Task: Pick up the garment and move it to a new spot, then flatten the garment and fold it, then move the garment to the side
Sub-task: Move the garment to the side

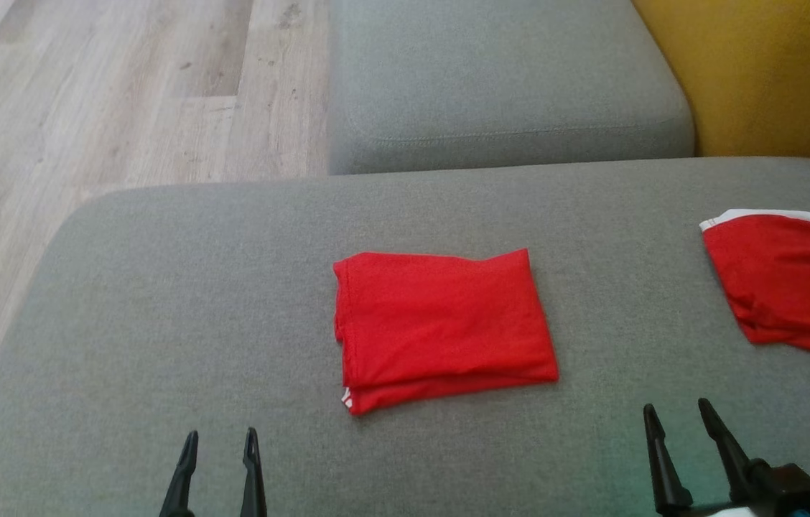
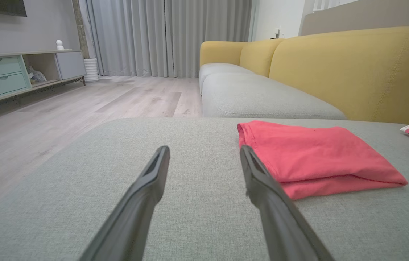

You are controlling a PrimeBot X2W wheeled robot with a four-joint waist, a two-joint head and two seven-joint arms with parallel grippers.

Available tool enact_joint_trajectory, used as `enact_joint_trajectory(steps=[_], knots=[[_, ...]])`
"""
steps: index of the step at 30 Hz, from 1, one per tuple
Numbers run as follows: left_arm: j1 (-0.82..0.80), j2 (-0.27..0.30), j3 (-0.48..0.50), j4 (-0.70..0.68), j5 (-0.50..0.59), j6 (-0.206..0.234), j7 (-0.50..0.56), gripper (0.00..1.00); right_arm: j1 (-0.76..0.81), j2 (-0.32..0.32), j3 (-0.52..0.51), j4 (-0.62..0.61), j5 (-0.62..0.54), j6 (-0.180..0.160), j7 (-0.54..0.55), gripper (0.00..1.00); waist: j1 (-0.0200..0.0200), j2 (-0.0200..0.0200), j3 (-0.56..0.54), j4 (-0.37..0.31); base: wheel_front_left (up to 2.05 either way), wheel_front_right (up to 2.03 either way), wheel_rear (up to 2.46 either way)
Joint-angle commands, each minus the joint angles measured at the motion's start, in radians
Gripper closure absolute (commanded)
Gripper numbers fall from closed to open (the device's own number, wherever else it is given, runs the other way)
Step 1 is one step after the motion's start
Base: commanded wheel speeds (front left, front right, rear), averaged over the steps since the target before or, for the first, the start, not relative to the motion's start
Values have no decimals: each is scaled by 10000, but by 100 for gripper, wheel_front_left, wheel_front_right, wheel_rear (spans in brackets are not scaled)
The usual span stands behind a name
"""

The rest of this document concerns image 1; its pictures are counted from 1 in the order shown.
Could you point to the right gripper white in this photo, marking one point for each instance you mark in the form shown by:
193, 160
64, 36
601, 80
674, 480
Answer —
728, 511

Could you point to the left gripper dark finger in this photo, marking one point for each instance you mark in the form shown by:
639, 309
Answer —
254, 477
181, 477

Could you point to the red shorts with white waistband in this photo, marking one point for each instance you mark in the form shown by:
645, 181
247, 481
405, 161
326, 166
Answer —
793, 287

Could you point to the red shirt with white sleeves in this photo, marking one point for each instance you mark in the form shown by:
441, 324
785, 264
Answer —
441, 323

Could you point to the grey sofa seat cushion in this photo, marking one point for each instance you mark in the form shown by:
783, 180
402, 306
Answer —
233, 301

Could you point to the yellow cushion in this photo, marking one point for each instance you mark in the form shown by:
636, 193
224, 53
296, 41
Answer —
771, 72

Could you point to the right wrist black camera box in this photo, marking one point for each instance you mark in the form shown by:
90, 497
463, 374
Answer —
785, 487

